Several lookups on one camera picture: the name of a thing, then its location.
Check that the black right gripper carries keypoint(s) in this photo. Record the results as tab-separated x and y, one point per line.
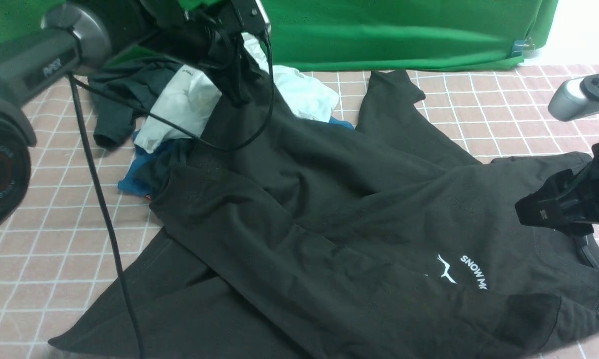
567	201

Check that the pink checkered tablecloth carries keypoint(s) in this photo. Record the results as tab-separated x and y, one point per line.
55	255

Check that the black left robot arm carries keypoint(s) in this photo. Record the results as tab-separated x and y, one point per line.
82	36

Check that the green backdrop cloth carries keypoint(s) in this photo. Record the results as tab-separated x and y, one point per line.
438	35

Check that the dark gray long-sleeve shirt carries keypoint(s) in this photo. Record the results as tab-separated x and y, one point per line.
411	249

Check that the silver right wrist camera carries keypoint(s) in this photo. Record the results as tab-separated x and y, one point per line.
575	99

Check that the blue shirt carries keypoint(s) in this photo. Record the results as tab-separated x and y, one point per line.
280	160

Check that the white shirt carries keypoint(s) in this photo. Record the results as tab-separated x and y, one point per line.
190	97

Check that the blue binder clip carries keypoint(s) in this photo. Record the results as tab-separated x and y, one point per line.
522	47

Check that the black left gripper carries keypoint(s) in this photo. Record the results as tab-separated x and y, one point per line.
220	55

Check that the dark teal shirt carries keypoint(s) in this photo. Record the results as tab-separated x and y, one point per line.
123	92

